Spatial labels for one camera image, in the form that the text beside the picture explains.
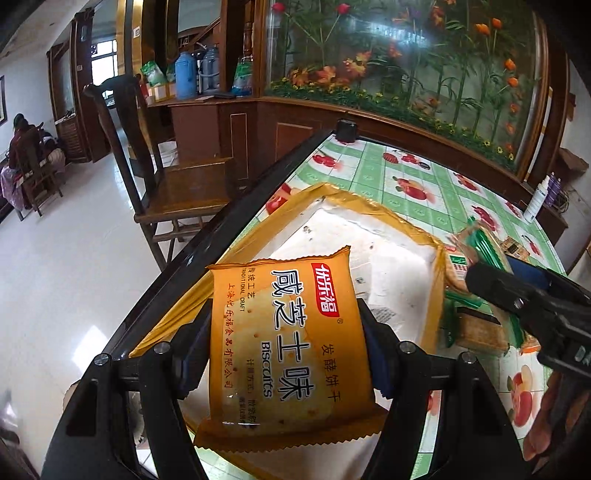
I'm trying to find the blue thermos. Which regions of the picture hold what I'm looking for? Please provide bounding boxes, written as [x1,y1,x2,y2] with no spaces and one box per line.
[175,52,197,100]

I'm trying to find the white spray bottle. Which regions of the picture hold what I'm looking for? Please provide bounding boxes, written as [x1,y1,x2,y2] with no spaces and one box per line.
[523,175,550,223]

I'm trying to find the orange salty cheese biscuit pack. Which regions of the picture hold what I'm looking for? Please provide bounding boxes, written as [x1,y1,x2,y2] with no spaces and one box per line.
[194,246,388,452]

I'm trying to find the flower glass partition cabinet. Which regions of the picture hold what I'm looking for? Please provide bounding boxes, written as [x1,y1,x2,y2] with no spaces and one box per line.
[170,1,569,206]

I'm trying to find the right hand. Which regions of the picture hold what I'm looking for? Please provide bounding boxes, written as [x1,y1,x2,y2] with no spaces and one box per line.
[523,372,590,461]

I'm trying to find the purple bottles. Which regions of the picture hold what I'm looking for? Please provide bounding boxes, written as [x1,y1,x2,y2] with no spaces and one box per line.
[544,172,561,208]

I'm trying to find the grey water bottle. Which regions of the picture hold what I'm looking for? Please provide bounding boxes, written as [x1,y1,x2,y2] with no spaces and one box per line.
[199,45,221,94]

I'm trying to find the green biscuit pack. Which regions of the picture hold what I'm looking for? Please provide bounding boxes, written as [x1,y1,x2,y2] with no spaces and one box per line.
[444,219,541,357]

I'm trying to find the seated person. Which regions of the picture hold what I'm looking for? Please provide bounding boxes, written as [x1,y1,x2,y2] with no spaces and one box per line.
[1,113,66,219]

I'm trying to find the fruit pattern green tablecloth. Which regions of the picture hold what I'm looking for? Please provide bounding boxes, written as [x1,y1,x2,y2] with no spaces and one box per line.
[197,135,565,479]

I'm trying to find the wooden chair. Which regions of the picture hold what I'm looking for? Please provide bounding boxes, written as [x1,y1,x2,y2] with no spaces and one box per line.
[83,75,238,270]

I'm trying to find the yellow tray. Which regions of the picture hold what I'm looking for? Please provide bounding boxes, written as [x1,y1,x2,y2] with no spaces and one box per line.
[131,182,447,480]

